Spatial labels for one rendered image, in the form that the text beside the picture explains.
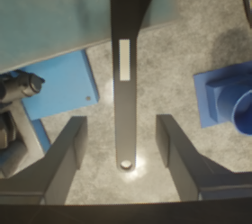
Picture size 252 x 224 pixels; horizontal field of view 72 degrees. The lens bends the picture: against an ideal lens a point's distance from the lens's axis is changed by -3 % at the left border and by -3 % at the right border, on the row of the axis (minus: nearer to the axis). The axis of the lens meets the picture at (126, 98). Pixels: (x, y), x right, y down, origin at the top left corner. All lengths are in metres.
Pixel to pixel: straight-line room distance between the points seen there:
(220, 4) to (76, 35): 1.31
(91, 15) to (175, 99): 1.22
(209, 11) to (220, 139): 1.00
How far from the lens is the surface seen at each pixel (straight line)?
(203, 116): 1.53
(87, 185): 1.79
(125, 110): 0.24
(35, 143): 1.48
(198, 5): 1.42
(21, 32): 0.27
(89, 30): 0.24
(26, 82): 0.89
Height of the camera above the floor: 1.30
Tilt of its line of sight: 74 degrees down
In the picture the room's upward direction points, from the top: 177 degrees clockwise
